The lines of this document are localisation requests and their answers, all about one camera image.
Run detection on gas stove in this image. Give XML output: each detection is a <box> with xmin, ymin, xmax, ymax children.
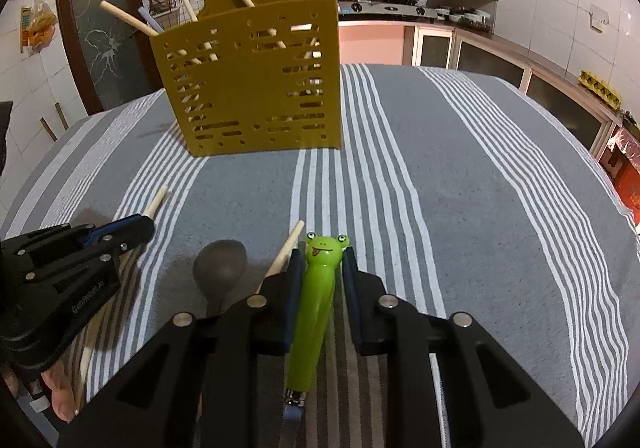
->
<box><xmin>337</xmin><ymin>0</ymin><xmax>437</xmax><ymax>23</ymax></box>

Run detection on green frog handle utensil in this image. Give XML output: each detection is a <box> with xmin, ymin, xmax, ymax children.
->
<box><xmin>279</xmin><ymin>232</ymin><xmax>349</xmax><ymax>447</ymax></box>

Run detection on kitchen counter cabinets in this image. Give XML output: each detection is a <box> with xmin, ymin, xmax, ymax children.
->
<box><xmin>340</xmin><ymin>16</ymin><xmax>623</xmax><ymax>159</ymax></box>

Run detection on grey white striped tablecloth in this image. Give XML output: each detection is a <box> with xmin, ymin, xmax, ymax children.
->
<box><xmin>1</xmin><ymin>64</ymin><xmax>639</xmax><ymax>446</ymax></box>

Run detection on hanging yellow snack bags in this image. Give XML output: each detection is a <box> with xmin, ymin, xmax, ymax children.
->
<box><xmin>20</xmin><ymin>0</ymin><xmax>58</xmax><ymax>53</ymax></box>

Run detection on yellow egg tray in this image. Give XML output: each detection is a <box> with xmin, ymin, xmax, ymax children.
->
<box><xmin>578</xmin><ymin>70</ymin><xmax>622</xmax><ymax>111</ymax></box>

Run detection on wooden chopstick in holder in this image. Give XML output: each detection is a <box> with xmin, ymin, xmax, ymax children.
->
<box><xmin>98</xmin><ymin>0</ymin><xmax>202</xmax><ymax>65</ymax></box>

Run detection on dark grey spoon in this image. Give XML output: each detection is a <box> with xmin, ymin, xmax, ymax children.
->
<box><xmin>192</xmin><ymin>240</ymin><xmax>247</xmax><ymax>317</ymax></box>

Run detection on dark wooden door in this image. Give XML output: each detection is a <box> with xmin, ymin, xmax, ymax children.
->
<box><xmin>55</xmin><ymin>0</ymin><xmax>162</xmax><ymax>115</ymax></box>

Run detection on person's left hand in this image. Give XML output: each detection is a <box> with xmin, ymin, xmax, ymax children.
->
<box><xmin>2</xmin><ymin>359</ymin><xmax>79</xmax><ymax>424</ymax></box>

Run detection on white wall socket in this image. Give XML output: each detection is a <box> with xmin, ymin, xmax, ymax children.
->
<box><xmin>589</xmin><ymin>4</ymin><xmax>608</xmax><ymax>34</ymax></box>

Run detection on yellow perforated utensil holder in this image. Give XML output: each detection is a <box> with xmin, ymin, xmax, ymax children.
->
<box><xmin>150</xmin><ymin>0</ymin><xmax>341</xmax><ymax>156</ymax></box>

